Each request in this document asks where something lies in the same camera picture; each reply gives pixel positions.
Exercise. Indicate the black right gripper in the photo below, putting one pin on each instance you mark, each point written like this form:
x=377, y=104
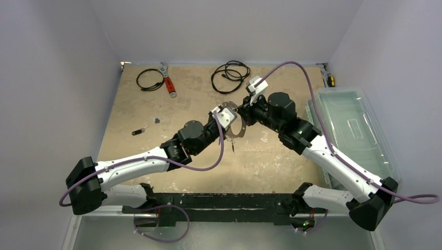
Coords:
x=246, y=109

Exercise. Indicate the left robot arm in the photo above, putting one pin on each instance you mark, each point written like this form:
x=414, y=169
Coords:
x=93, y=184

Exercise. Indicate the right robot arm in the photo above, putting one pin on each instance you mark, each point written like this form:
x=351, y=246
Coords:
x=367, y=197

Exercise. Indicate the yellow black clamp tool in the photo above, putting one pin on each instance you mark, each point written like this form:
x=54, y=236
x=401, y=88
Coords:
x=327, y=77

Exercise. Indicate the clear plastic storage bin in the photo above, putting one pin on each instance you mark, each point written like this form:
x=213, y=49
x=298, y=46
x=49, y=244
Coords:
x=353, y=129

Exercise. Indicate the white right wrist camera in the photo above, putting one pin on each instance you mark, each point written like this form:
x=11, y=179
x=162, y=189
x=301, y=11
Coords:
x=256, y=87

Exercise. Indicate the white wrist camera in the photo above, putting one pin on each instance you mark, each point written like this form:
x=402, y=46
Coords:
x=226, y=116
x=256, y=87

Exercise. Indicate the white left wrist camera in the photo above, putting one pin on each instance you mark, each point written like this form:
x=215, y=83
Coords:
x=226, y=116

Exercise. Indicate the red handled adjustable wrench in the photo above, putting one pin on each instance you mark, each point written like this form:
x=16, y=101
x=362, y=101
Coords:
x=163, y=69

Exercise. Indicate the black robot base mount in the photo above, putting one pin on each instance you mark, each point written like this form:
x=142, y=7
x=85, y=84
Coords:
x=280, y=209

